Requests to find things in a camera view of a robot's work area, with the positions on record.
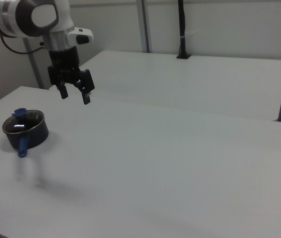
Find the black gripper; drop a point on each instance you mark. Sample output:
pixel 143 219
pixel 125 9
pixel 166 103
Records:
pixel 64 64

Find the glass lid with blue knob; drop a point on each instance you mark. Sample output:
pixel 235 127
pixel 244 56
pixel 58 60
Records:
pixel 18 122

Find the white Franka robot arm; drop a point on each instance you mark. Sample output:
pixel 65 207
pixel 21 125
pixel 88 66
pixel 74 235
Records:
pixel 11 15

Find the grey partition post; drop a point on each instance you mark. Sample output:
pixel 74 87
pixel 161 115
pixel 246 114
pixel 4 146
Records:
pixel 144 24

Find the black camera pole with base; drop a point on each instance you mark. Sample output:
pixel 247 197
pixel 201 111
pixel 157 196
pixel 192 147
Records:
pixel 183 27

